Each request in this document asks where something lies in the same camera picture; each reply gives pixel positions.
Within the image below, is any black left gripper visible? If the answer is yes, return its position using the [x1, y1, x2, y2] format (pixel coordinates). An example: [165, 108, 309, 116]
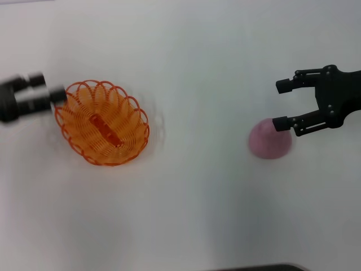
[0, 72, 68, 124]

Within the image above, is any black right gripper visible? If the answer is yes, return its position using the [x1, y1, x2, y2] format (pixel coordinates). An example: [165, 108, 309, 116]
[272, 64, 361, 138]

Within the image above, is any orange woven plastic basket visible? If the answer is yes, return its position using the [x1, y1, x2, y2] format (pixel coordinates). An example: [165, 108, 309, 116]
[54, 80, 150, 167]

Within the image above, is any pink peach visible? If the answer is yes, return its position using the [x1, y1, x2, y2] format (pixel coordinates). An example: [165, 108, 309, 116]
[248, 117, 293, 160]

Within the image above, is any dark robot torso edge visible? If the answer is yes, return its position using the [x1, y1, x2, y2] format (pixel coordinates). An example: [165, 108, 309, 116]
[216, 263, 306, 271]

